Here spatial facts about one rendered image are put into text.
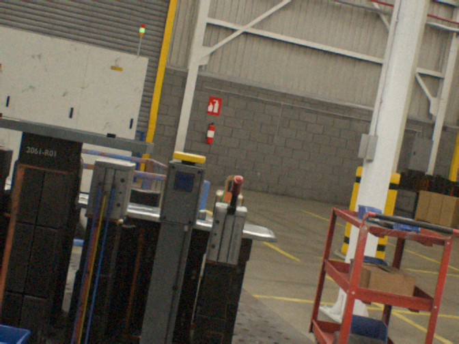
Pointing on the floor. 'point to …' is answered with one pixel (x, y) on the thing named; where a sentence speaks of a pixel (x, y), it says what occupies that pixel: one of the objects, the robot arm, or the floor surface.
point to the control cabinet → (69, 89)
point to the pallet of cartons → (438, 209)
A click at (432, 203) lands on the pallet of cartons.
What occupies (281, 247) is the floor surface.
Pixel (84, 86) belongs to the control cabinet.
